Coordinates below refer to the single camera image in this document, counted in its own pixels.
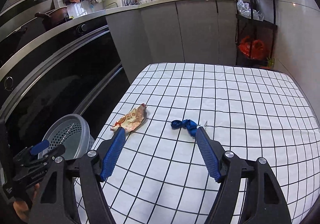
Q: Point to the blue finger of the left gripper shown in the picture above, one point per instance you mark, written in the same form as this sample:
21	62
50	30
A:
40	147

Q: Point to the grey perforated trash basket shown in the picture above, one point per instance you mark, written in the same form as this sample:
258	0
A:
73	132

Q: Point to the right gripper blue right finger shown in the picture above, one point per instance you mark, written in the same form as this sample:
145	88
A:
211	160

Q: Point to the crumpled red snack wrapper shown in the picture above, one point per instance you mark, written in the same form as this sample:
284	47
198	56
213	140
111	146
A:
132	120

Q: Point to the grey kitchen cabinets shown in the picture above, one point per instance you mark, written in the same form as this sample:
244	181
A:
178	31

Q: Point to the clear bags on rack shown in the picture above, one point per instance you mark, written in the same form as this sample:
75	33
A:
245	11

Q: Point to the orange plastic bag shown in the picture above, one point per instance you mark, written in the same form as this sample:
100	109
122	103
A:
254	49

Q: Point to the black built-in oven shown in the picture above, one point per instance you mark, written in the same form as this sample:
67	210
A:
73	68

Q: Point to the black metal storage rack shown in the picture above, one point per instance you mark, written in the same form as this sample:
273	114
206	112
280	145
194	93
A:
255	36

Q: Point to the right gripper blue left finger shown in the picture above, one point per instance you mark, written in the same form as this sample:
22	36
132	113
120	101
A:
109	152

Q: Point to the brown cooking pot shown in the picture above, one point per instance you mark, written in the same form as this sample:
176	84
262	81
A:
54	18

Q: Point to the person's left hand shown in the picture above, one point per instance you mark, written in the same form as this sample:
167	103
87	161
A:
21	207

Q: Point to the white black grid tablecloth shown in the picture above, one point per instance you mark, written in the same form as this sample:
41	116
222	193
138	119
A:
160	176

